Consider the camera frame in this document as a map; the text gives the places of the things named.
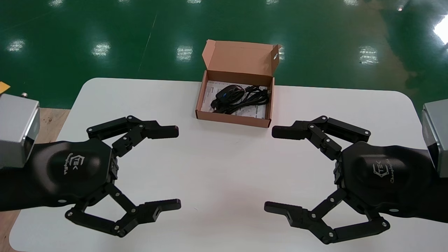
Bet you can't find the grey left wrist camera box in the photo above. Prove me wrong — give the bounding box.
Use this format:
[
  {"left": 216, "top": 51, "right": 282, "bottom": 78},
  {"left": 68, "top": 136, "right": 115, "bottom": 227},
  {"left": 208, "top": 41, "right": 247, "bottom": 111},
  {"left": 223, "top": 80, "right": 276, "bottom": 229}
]
[{"left": 0, "top": 93, "right": 40, "bottom": 169}]

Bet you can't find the black power cord with plug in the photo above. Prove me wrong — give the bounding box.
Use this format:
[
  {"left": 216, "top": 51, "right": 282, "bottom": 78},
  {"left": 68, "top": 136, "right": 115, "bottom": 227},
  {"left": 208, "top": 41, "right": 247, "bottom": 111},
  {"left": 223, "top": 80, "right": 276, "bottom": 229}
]
[{"left": 210, "top": 87, "right": 271, "bottom": 115}]

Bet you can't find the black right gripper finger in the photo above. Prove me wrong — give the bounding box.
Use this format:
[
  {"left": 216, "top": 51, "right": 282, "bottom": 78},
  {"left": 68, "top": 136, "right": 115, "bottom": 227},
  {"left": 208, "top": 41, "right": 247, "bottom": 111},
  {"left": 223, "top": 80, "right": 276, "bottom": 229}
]
[{"left": 272, "top": 116, "right": 371, "bottom": 161}]

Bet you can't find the brown cardboard storage box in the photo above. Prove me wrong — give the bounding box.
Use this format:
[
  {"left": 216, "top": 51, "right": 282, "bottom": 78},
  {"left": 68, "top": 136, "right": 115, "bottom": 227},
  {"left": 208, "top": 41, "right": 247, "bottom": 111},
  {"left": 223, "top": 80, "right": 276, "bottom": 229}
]
[{"left": 195, "top": 39, "right": 281, "bottom": 128}]

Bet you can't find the white printed manual sheet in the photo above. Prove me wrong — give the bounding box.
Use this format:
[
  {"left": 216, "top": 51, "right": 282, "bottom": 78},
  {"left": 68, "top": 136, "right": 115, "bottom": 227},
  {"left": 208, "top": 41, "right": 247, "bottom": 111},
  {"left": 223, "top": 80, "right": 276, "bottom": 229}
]
[{"left": 201, "top": 81, "right": 268, "bottom": 119}]

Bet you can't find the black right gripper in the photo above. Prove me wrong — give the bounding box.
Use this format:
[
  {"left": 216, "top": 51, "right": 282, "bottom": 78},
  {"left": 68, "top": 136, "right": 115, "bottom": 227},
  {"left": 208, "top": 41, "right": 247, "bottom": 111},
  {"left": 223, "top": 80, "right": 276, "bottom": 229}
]
[{"left": 264, "top": 142, "right": 448, "bottom": 245}]

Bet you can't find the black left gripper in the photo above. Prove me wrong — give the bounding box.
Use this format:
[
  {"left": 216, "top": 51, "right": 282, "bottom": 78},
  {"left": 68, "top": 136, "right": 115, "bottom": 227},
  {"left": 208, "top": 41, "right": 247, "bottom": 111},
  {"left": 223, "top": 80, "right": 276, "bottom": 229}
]
[{"left": 0, "top": 115, "right": 181, "bottom": 238}]

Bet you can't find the black wired computer mouse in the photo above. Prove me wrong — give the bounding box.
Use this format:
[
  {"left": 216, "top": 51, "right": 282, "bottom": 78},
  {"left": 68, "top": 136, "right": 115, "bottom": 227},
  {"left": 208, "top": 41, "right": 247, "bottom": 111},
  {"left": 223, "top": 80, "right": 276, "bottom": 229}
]
[{"left": 214, "top": 85, "right": 272, "bottom": 105}]

